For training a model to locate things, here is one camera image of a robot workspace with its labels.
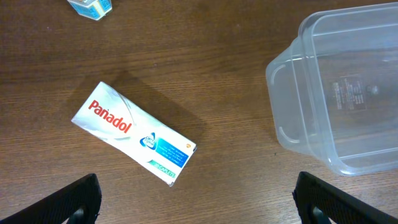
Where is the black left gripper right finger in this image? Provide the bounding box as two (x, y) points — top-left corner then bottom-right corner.
(292, 171), (397, 224)

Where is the small jar gold lid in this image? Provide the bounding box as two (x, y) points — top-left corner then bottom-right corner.
(67, 0), (113, 21)

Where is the clear plastic container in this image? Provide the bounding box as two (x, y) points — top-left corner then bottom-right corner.
(266, 2), (397, 176)

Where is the white Panadol box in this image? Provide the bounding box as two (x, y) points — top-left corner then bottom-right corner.
(72, 82), (197, 186)

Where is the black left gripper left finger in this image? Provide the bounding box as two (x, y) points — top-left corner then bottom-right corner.
(1, 174), (102, 224)

